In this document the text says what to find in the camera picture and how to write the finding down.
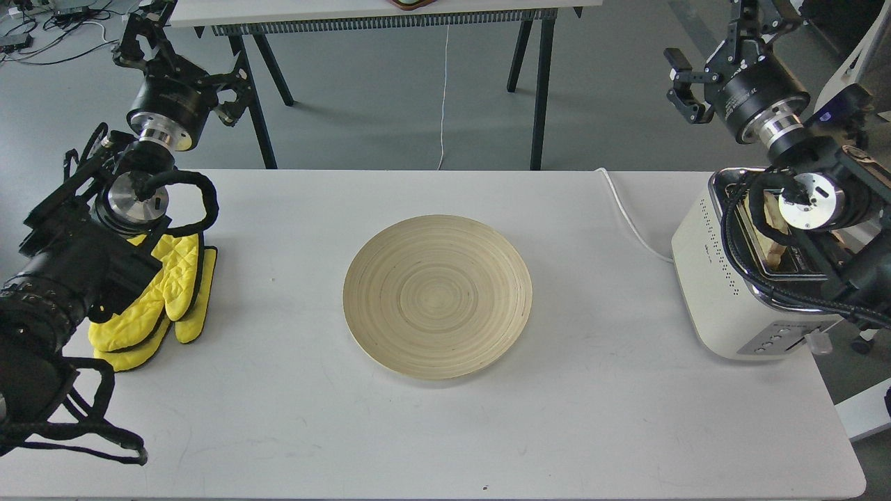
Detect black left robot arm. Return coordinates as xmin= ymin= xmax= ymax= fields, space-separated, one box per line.
xmin=1 ymin=1 xmax=255 ymax=466

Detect thin white hanging cable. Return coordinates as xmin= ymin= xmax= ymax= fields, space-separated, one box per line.
xmin=436 ymin=24 xmax=450 ymax=171

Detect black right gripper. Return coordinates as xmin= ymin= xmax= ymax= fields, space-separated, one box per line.
xmin=664 ymin=1 xmax=810 ymax=145

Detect yellow oven mitt upper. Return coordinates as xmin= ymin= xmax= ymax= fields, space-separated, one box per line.
xmin=87 ymin=232 xmax=205 ymax=354

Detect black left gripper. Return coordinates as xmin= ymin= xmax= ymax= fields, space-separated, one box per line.
xmin=113 ymin=1 xmax=253 ymax=152

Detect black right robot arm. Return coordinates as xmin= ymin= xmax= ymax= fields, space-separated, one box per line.
xmin=664 ymin=1 xmax=889 ymax=330

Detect white background table black legs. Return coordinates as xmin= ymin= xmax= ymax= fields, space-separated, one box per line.
xmin=169 ymin=1 xmax=597 ymax=170

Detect white toaster power cable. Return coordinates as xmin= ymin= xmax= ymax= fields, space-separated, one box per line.
xmin=592 ymin=166 xmax=675 ymax=264

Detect cream and chrome toaster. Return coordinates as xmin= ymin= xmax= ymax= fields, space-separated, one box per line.
xmin=671 ymin=168 xmax=841 ymax=362

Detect cables on floor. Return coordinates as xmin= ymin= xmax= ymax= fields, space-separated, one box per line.
xmin=0 ymin=0 xmax=133 ymax=69

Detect yellow oven mitt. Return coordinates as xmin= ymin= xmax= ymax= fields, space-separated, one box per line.
xmin=87 ymin=232 xmax=205 ymax=354
xmin=87 ymin=246 xmax=219 ymax=373

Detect yellow oven mitt lower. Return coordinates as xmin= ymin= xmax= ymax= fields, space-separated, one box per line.
xmin=87 ymin=246 xmax=219 ymax=373

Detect round bamboo plate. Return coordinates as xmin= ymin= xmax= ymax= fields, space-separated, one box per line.
xmin=342 ymin=214 xmax=533 ymax=381

